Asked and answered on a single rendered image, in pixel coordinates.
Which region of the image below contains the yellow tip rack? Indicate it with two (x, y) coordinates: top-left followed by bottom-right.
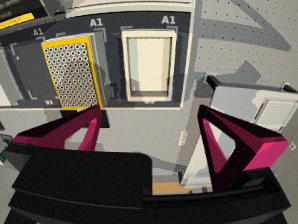
(41, 31), (112, 109)

